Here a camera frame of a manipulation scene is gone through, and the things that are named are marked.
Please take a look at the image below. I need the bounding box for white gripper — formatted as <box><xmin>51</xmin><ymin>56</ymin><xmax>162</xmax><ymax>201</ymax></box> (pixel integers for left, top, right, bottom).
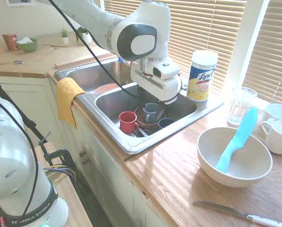
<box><xmin>130</xmin><ymin>61</ymin><xmax>182</xmax><ymax>120</ymax></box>

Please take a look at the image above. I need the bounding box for light blue plastic knife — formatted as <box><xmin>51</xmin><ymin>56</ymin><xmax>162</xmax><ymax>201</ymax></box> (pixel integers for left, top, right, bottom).
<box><xmin>215</xmin><ymin>106</ymin><xmax>259</xmax><ymax>175</ymax></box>

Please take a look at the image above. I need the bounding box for stainless steel double sink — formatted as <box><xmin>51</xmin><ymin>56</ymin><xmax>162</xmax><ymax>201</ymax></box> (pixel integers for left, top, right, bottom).
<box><xmin>54</xmin><ymin>58</ymin><xmax>225</xmax><ymax>156</ymax></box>

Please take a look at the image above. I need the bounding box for grey-blue mug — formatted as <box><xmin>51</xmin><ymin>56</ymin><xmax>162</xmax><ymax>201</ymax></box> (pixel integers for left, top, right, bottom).
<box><xmin>142</xmin><ymin>103</ymin><xmax>158</xmax><ymax>123</ymax></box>

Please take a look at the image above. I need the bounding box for brown wooden bowl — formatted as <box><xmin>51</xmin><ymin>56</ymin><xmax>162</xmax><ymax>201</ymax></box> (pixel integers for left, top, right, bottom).
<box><xmin>133</xmin><ymin>105</ymin><xmax>167</xmax><ymax>130</ymax></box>

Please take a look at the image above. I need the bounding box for navy blue mug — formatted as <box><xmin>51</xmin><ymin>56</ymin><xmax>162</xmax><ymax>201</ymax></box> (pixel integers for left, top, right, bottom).
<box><xmin>158</xmin><ymin>118</ymin><xmax>176</xmax><ymax>130</ymax></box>

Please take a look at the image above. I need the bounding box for red mug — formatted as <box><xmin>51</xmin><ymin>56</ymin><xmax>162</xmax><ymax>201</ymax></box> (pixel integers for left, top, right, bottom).
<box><xmin>119</xmin><ymin>111</ymin><xmax>140</xmax><ymax>134</ymax></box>

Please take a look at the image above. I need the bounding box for pink bowl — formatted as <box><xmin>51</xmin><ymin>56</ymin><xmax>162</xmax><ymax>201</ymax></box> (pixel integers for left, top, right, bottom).
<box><xmin>93</xmin><ymin>83</ymin><xmax>120</xmax><ymax>95</ymax></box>

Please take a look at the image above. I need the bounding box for Lysol wipes canister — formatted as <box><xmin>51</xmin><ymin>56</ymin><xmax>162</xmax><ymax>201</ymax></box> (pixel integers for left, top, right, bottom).
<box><xmin>186</xmin><ymin>50</ymin><xmax>219</xmax><ymax>103</ymax></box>

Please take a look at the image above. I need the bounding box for large cream bowl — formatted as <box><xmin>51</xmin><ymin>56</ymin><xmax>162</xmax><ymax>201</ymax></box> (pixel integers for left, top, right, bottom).
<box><xmin>197</xmin><ymin>127</ymin><xmax>273</xmax><ymax>188</ymax></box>

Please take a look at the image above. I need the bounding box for yellow dish cloth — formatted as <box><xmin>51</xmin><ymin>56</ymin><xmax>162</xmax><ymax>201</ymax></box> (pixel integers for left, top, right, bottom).
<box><xmin>56</xmin><ymin>77</ymin><xmax>86</xmax><ymax>130</ymax></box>

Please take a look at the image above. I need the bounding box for clear drinking glass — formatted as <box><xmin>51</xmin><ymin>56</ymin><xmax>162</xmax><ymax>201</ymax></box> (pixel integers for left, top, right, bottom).
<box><xmin>227</xmin><ymin>87</ymin><xmax>258</xmax><ymax>126</ymax></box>

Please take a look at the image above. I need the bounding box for tan slatted window blind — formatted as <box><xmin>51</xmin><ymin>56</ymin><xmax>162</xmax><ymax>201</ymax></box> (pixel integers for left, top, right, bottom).
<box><xmin>242</xmin><ymin>0</ymin><xmax>282</xmax><ymax>107</ymax></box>
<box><xmin>104</xmin><ymin>0</ymin><xmax>247</xmax><ymax>95</ymax></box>

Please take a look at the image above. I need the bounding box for trailing potted plant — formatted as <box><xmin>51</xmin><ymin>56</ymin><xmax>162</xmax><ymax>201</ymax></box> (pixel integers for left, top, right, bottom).
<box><xmin>75</xmin><ymin>26</ymin><xmax>93</xmax><ymax>45</ymax></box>

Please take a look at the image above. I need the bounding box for black clamp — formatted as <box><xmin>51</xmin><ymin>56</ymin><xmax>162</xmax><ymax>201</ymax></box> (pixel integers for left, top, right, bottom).
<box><xmin>38</xmin><ymin>132</ymin><xmax>77</xmax><ymax>175</ymax></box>

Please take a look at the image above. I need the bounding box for small spiky potted plant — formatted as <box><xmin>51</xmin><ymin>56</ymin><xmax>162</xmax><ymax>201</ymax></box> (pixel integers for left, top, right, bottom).
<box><xmin>59</xmin><ymin>27</ymin><xmax>70</xmax><ymax>44</ymax></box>

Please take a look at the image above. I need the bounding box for white ceramic mug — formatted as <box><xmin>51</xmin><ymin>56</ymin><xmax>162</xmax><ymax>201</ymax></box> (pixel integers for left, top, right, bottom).
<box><xmin>261</xmin><ymin>103</ymin><xmax>282</xmax><ymax>123</ymax></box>
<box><xmin>260</xmin><ymin>120</ymin><xmax>282</xmax><ymax>155</ymax></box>

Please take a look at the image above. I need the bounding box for green bowl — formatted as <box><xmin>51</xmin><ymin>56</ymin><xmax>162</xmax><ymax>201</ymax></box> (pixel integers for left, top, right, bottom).
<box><xmin>17</xmin><ymin>38</ymin><xmax>38</xmax><ymax>53</ymax></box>

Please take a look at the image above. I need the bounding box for metal spoon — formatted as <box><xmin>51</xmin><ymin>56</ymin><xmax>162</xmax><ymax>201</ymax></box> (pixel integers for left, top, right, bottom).
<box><xmin>0</xmin><ymin>60</ymin><xmax>25</xmax><ymax>66</ymax></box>

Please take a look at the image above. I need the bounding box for white paper in bowl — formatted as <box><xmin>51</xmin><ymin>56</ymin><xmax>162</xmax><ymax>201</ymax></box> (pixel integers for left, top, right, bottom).
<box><xmin>16</xmin><ymin>36</ymin><xmax>34</xmax><ymax>44</ymax></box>

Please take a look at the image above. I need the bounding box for orange cardboard box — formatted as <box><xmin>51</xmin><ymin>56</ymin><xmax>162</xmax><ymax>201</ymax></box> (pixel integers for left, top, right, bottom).
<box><xmin>2</xmin><ymin>34</ymin><xmax>19</xmax><ymax>52</ymax></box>

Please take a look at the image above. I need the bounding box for bundle of coloured wires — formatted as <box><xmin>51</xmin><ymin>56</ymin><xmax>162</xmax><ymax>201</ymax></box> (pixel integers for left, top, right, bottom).
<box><xmin>43</xmin><ymin>164</ymin><xmax>77</xmax><ymax>183</ymax></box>

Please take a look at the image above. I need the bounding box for metal knife with white handle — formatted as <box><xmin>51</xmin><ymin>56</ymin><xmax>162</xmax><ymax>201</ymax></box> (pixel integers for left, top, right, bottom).
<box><xmin>193</xmin><ymin>200</ymin><xmax>282</xmax><ymax>227</ymax></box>

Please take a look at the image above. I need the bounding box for black camera stand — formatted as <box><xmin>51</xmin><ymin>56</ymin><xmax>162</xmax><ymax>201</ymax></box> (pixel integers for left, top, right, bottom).
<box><xmin>0</xmin><ymin>73</ymin><xmax>49</xmax><ymax>145</ymax></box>

